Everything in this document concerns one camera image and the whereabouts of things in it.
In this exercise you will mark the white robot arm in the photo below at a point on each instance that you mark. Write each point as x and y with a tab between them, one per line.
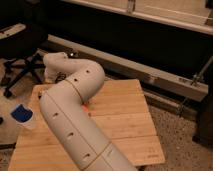
61	107

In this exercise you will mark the cup with blue lid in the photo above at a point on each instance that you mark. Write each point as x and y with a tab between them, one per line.
23	116

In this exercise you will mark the black office chair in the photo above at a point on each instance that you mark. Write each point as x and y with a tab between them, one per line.
20	52

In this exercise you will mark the grey metal rail beam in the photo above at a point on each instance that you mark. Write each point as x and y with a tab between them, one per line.
73	57

